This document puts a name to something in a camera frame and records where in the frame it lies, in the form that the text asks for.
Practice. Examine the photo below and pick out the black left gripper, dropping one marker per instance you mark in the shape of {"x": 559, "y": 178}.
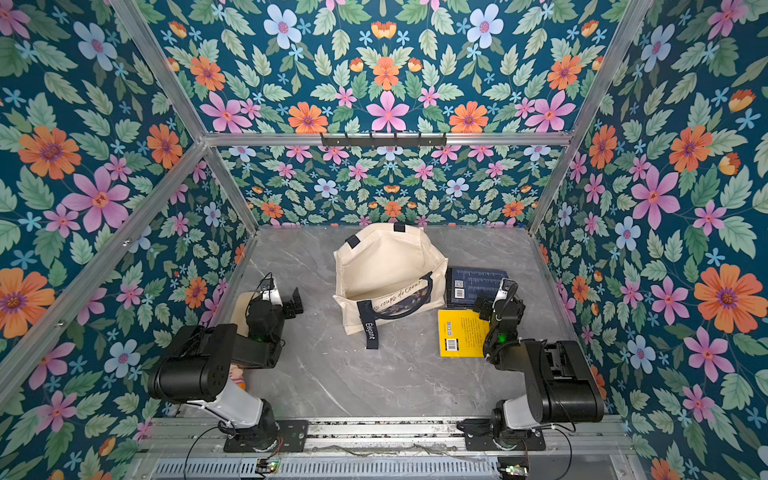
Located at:
{"x": 290, "y": 312}

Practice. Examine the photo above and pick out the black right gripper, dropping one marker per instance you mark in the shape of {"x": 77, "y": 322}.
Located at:
{"x": 487, "y": 306}

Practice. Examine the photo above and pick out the blue spine classics book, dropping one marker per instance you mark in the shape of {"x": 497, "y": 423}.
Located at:
{"x": 464, "y": 285}

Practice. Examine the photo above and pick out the yellow spine book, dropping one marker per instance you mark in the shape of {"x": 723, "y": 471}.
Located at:
{"x": 461, "y": 334}

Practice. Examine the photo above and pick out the cream canvas tote bag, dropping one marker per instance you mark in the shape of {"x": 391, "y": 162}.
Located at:
{"x": 396, "y": 267}

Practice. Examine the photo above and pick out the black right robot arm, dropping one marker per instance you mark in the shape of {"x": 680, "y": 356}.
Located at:
{"x": 559, "y": 387}

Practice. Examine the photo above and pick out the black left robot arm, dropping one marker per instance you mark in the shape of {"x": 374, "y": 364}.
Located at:
{"x": 202, "y": 364}

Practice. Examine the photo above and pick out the black Elegant bag label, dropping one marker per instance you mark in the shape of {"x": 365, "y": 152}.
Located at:
{"x": 368, "y": 318}

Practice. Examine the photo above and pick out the beige glasses case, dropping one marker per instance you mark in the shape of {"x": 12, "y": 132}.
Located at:
{"x": 239, "y": 317}

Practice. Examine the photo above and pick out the cartoon boy plush doll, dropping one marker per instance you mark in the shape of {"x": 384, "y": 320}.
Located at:
{"x": 237, "y": 377}

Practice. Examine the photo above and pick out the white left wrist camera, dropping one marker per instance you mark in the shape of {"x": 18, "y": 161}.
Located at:
{"x": 268, "y": 291}

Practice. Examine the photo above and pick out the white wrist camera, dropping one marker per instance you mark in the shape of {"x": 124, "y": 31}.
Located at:
{"x": 268, "y": 291}
{"x": 506, "y": 292}

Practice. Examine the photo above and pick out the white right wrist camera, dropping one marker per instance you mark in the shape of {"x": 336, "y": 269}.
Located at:
{"x": 506, "y": 292}

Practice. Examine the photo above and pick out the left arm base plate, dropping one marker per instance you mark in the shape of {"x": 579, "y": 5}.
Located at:
{"x": 284, "y": 435}

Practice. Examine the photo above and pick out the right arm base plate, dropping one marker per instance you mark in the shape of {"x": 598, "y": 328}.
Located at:
{"x": 480, "y": 435}

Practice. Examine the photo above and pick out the black hook rail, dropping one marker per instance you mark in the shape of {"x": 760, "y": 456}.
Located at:
{"x": 370, "y": 140}

